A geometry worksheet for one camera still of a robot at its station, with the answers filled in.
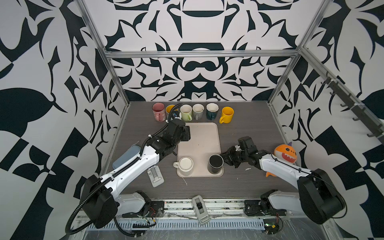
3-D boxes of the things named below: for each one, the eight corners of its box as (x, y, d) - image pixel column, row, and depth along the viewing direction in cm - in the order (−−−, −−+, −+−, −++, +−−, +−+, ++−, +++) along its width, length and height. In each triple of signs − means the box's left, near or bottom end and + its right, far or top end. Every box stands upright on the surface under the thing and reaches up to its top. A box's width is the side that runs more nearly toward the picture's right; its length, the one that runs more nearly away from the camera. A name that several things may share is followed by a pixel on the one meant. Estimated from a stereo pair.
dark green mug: (206, 123, 108) (207, 114, 100) (205, 111, 115) (206, 102, 108) (218, 123, 108) (220, 114, 100) (216, 111, 115) (218, 102, 108)
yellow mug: (219, 124, 108) (221, 116, 101) (217, 114, 114) (219, 106, 107) (232, 124, 108) (235, 116, 101) (230, 114, 114) (233, 106, 107)
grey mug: (192, 122, 107) (192, 115, 101) (192, 110, 114) (192, 103, 108) (203, 122, 107) (204, 115, 101) (203, 110, 114) (203, 103, 108)
